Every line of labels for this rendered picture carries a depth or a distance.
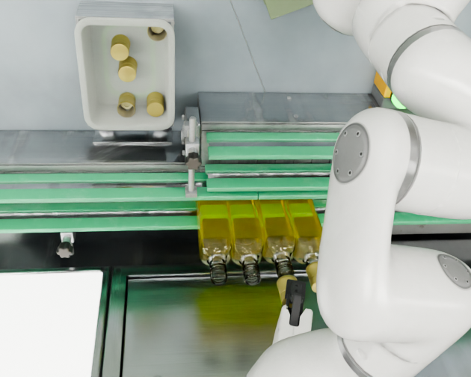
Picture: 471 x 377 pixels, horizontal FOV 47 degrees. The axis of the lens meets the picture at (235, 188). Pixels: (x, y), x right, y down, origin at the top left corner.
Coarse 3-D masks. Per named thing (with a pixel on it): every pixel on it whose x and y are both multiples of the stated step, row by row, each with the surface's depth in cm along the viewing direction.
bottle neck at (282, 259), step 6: (282, 252) 96; (276, 258) 96; (282, 258) 95; (288, 258) 95; (276, 264) 95; (282, 264) 94; (288, 264) 94; (276, 270) 95; (282, 270) 93; (288, 270) 93; (282, 276) 95
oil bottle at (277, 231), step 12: (264, 204) 104; (276, 204) 105; (264, 216) 102; (276, 216) 102; (288, 216) 102; (264, 228) 99; (276, 228) 99; (288, 228) 99; (264, 240) 99; (276, 240) 97; (288, 240) 97; (264, 252) 99; (276, 252) 96; (288, 252) 97
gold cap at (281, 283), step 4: (284, 276) 91; (288, 276) 91; (292, 276) 91; (280, 280) 91; (284, 280) 91; (296, 280) 92; (280, 284) 91; (284, 284) 90; (280, 288) 90; (284, 288) 90; (280, 292) 90; (284, 292) 89; (280, 296) 90; (284, 296) 88; (280, 300) 90; (284, 300) 89; (284, 304) 89
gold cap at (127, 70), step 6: (126, 60) 103; (132, 60) 104; (120, 66) 102; (126, 66) 101; (132, 66) 102; (120, 72) 102; (126, 72) 102; (132, 72) 102; (120, 78) 102; (126, 78) 103; (132, 78) 103
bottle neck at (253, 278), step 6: (246, 258) 95; (252, 258) 95; (246, 264) 94; (252, 264) 94; (246, 270) 93; (252, 270) 93; (258, 270) 93; (246, 276) 92; (252, 276) 95; (258, 276) 92; (246, 282) 93; (252, 282) 94; (258, 282) 93
